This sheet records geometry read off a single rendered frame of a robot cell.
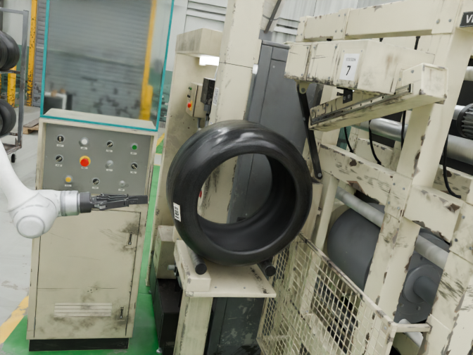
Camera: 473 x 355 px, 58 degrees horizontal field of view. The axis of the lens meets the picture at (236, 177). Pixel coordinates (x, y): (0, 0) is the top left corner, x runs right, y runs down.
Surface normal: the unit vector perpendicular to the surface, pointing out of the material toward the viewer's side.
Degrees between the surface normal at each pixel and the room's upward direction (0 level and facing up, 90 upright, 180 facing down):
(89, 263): 91
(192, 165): 70
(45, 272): 90
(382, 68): 90
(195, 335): 90
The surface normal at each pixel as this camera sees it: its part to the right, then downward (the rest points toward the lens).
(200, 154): -0.29, -0.32
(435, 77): 0.30, -0.04
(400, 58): 0.26, 0.27
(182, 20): 0.04, 0.25
